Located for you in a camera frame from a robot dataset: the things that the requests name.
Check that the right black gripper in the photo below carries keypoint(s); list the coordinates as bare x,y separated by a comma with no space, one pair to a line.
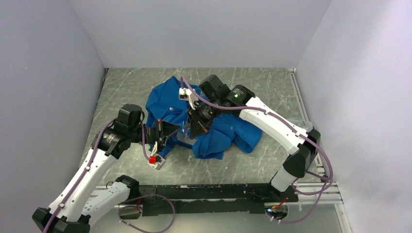
197,127

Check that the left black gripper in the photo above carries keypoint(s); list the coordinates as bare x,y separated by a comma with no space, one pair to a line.
161,128

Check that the blue zip jacket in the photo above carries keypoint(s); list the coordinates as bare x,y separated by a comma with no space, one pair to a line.
163,103

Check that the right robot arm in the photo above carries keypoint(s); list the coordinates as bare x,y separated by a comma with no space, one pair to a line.
218,98

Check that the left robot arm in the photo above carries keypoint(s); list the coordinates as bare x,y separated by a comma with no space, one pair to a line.
74,211

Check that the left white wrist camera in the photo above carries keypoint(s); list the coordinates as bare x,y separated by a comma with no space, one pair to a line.
155,160

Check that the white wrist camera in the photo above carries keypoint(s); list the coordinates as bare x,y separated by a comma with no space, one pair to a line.
189,96
155,160

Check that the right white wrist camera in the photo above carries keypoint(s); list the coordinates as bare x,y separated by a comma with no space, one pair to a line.
189,96

